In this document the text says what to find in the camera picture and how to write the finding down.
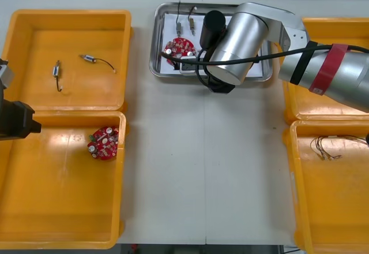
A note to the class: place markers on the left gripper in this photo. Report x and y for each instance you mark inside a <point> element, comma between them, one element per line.
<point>15,121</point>

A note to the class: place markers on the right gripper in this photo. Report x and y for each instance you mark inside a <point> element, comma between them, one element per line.
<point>222,89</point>

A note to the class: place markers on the round red circuit board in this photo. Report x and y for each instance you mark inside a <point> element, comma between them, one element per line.
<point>180,46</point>
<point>103,144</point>

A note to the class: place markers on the steel tray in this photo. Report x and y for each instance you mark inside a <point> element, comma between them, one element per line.
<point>154,49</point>

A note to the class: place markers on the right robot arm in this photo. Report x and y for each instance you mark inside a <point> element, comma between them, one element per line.
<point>245,40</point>

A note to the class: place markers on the yellow-orange plastic bin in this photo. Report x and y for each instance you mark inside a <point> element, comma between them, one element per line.
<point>331,202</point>
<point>57,193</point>
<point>317,106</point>
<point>34,98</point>

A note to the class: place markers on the white paper sheet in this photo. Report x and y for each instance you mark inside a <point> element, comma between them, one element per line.
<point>184,17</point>

